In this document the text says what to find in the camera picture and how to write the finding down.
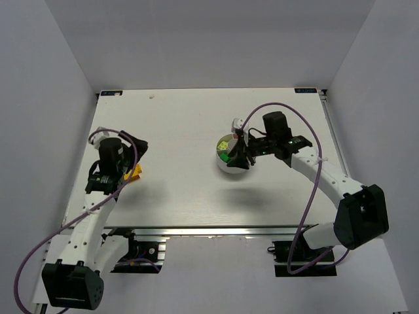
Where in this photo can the blue label sticker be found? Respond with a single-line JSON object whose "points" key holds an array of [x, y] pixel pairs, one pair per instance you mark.
{"points": [[305, 90], [111, 93]]}

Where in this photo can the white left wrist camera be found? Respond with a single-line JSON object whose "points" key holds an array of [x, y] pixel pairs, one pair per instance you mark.
{"points": [[97, 137]]}

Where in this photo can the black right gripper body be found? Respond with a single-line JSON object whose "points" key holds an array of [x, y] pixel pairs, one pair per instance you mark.
{"points": [[247, 151]]}

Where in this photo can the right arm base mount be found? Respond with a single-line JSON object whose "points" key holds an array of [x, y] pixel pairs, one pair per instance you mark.
{"points": [[280, 252]]}

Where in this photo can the pale green curved lego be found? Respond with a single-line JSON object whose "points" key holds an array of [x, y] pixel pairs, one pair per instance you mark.
{"points": [[223, 145]]}

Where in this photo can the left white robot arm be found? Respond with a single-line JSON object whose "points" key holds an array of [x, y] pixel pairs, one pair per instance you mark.
{"points": [[76, 279]]}

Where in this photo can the dark green lego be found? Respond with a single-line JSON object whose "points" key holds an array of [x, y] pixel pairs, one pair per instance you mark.
{"points": [[225, 157]]}

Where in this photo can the blue label sticker left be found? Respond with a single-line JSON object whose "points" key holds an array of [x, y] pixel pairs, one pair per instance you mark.
{"points": [[111, 93]]}

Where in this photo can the aluminium table front rail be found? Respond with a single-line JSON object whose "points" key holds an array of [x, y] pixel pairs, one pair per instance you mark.
{"points": [[209, 231]]}

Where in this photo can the orange yellow lego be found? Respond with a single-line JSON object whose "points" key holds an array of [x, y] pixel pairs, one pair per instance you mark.
{"points": [[133, 174]]}

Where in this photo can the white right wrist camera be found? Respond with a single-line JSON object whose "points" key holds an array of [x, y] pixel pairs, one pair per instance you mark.
{"points": [[239, 128]]}

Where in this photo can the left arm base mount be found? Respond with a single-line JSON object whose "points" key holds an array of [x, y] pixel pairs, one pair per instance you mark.
{"points": [[145, 254]]}

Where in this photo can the white round divided container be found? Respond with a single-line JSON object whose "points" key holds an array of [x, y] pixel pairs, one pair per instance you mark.
{"points": [[221, 164]]}

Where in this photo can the blue label sticker right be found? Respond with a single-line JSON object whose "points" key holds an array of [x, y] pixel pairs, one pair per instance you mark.
{"points": [[305, 90]]}

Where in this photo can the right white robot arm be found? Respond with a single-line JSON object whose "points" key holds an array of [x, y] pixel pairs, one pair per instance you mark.
{"points": [[361, 210]]}

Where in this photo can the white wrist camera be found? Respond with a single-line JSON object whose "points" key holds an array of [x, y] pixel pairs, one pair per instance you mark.
{"points": [[97, 137], [239, 128]]}

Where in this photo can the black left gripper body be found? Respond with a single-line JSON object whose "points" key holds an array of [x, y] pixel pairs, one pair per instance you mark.
{"points": [[131, 154]]}

